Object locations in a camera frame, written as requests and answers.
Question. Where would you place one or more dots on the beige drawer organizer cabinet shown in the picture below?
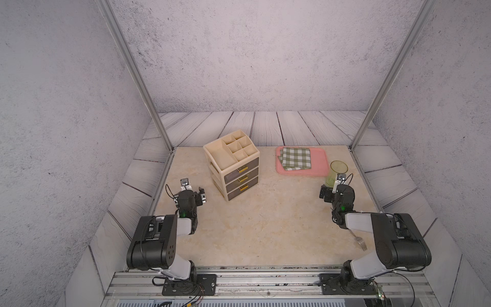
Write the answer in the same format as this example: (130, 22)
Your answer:
(226, 154)

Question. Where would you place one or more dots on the metal fork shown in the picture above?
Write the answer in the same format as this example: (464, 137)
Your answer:
(360, 241)

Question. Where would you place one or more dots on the green checkered cloth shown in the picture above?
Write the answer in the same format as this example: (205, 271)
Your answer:
(292, 159)

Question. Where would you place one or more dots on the pink plastic tray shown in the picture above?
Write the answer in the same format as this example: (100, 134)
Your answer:
(319, 164)

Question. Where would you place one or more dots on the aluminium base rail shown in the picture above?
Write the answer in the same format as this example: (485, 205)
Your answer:
(268, 286)

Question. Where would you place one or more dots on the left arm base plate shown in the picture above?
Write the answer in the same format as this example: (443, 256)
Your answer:
(188, 284)

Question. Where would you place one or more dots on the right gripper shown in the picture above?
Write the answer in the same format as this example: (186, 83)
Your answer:
(325, 192)

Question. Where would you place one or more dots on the green translucent cup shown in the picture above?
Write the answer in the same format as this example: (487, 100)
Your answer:
(335, 168)

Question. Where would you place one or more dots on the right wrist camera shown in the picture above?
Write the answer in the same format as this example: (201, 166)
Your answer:
(340, 179)

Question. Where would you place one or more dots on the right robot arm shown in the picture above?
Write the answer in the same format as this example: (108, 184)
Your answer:
(398, 245)

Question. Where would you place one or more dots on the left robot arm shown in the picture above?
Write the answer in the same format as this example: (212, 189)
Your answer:
(153, 246)

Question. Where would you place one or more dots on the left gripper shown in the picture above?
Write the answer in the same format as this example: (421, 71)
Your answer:
(200, 196)

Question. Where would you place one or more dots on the grey translucent drawer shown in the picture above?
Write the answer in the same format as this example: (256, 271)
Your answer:
(242, 180)
(235, 193)
(235, 174)

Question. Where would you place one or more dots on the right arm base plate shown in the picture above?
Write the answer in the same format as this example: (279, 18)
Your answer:
(333, 284)

